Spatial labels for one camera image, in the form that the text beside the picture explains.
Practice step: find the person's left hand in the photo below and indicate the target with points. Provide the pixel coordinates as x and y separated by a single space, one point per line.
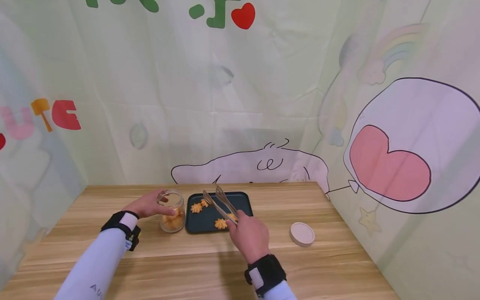
144 206

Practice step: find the person's right thumb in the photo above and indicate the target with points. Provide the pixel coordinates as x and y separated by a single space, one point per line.
241 215

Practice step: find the person's right forearm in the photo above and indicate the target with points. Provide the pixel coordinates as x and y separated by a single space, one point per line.
279 292

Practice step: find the orange flower-shaped cookie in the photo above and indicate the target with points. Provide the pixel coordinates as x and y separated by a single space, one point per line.
220 224
196 208
232 216
204 203

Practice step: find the person's left forearm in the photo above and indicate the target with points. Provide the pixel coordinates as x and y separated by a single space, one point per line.
95 266

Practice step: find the clear glass jar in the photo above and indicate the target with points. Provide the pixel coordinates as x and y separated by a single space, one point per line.
172 211

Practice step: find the person's left index finger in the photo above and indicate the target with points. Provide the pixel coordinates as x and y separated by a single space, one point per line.
162 192

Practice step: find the person's left thumb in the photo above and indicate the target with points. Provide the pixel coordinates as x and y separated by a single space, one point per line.
166 211

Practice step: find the pile of cookies in jar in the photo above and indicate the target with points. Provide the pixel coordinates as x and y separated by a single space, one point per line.
173 221

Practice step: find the person's right hand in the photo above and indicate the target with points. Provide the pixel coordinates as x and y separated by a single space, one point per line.
250 236

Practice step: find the round beige jar lid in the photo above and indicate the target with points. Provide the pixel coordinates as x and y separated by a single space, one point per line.
302 234

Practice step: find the metal tongs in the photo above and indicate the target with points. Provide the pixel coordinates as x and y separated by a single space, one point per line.
220 205

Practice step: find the dark green tray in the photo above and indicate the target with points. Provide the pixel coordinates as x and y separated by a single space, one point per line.
217 211

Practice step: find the black wrist band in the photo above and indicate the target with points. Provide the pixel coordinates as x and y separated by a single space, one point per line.
120 227
264 274

